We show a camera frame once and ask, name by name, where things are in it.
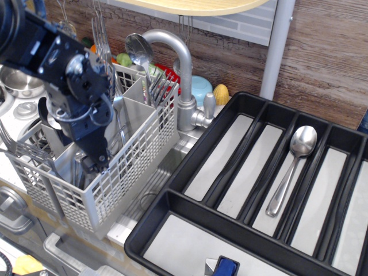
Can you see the black plastic spoon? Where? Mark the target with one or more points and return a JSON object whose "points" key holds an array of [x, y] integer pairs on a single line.
{"points": [[44, 114]]}

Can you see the upright steel spoon at back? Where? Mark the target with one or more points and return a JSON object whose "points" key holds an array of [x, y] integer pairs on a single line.
{"points": [[141, 54]]}

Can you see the hanging slotted skimmer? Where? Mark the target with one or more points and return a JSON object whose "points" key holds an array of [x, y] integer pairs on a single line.
{"points": [[65, 24]]}

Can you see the grey stove knob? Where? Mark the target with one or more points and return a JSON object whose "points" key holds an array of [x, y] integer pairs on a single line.
{"points": [[25, 111]]}

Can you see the steel sink basin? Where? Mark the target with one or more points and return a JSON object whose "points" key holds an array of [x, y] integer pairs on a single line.
{"points": [[124, 225]]}

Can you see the grey plastic cutlery basket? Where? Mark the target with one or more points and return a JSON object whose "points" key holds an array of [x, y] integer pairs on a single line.
{"points": [[92, 203]]}

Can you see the steel fork front left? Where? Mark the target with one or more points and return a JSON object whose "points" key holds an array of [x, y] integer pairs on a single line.
{"points": [[32, 154]]}

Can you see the hanging wire utensil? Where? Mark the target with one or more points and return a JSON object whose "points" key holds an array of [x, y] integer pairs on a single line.
{"points": [[185, 28]]}

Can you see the steel fork centre compartment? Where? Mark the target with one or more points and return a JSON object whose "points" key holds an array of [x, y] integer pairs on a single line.
{"points": [[121, 127]]}

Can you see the orange toy vegetable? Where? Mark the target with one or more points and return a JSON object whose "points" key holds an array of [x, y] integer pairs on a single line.
{"points": [[94, 49]]}

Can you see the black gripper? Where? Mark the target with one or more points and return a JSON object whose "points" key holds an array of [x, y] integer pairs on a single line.
{"points": [[78, 98]]}

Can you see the grey metal faucet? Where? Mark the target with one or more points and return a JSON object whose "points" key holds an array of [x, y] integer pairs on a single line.
{"points": [[189, 116]]}

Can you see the steel spoon in tray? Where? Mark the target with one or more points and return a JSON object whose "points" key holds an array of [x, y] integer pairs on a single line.
{"points": [[301, 146]]}

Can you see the tall upright steel fork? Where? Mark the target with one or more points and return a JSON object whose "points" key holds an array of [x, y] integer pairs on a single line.
{"points": [[100, 38]]}

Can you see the steel pot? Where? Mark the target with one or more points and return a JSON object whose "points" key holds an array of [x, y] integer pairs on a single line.
{"points": [[19, 84]]}

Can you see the black cutlery tray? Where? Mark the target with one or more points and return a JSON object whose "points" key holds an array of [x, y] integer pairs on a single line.
{"points": [[214, 203]]}

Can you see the steel fork by faucet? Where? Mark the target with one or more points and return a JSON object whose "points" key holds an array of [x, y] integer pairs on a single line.
{"points": [[159, 89]]}

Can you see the light wooden shelf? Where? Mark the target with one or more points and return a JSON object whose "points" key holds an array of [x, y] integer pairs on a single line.
{"points": [[199, 7]]}

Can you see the red toy item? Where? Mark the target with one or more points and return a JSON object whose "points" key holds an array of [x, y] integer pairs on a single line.
{"points": [[170, 73]]}

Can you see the grey metal post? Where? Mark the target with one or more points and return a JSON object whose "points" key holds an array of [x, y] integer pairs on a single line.
{"points": [[282, 20]]}

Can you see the light blue bowl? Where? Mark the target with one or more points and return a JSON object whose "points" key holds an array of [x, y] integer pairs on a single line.
{"points": [[200, 87]]}

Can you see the yellow object bottom left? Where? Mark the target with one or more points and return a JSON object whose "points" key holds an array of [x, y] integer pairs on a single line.
{"points": [[27, 264]]}

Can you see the yellow toy corn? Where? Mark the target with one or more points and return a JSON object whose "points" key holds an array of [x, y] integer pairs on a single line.
{"points": [[221, 94]]}

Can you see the green toy vegetable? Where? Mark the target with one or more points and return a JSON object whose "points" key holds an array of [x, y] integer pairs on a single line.
{"points": [[123, 59]]}

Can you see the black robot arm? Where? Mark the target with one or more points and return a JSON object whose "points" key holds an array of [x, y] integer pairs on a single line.
{"points": [[27, 40]]}

